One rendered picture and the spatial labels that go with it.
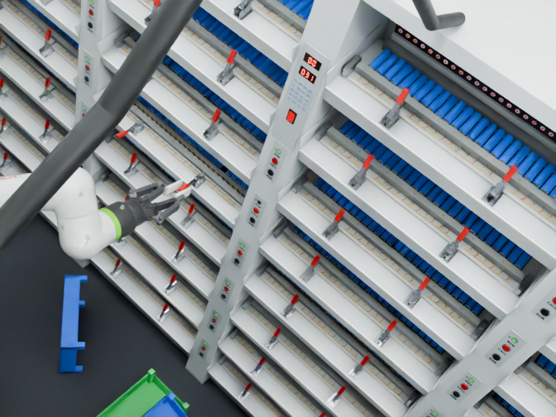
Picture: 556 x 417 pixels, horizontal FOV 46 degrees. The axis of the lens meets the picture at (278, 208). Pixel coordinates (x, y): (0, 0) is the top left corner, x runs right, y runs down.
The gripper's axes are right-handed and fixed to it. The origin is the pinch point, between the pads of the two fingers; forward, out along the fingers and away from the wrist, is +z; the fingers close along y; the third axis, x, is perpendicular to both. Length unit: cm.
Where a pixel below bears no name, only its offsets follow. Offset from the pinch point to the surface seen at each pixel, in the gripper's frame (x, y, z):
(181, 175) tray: -1.5, -5.2, 7.6
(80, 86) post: 0, -50, 6
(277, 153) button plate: 31.6, 22.5, 1.0
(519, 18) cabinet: 86, 52, 15
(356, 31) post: 70, 27, -1
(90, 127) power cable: 88, 45, -92
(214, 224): -15.6, 7.6, 15.6
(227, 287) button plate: -28.2, 22.9, 11.1
